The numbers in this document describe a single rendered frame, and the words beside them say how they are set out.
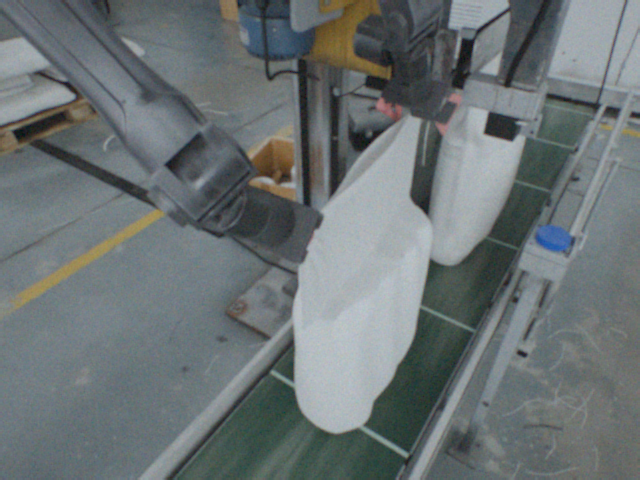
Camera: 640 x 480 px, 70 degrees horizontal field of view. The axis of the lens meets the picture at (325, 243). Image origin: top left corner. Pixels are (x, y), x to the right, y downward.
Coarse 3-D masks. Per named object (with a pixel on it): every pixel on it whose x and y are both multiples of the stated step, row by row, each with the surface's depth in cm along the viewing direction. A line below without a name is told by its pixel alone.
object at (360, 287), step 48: (384, 144) 83; (336, 192) 67; (384, 192) 82; (336, 240) 71; (384, 240) 90; (432, 240) 100; (336, 288) 78; (384, 288) 84; (336, 336) 79; (384, 336) 91; (336, 384) 88; (384, 384) 108; (336, 432) 103
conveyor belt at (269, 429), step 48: (528, 144) 211; (528, 192) 181; (432, 288) 141; (480, 288) 141; (432, 336) 127; (288, 384) 116; (432, 384) 116; (240, 432) 106; (288, 432) 106; (384, 432) 106
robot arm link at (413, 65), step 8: (424, 40) 71; (384, 48) 73; (416, 48) 70; (424, 48) 71; (384, 56) 75; (392, 56) 72; (400, 56) 71; (408, 56) 71; (416, 56) 71; (424, 56) 71; (400, 64) 72; (408, 64) 71; (416, 64) 71; (424, 64) 72; (400, 72) 74; (408, 72) 73; (416, 72) 73; (424, 72) 74; (408, 80) 75; (416, 80) 74
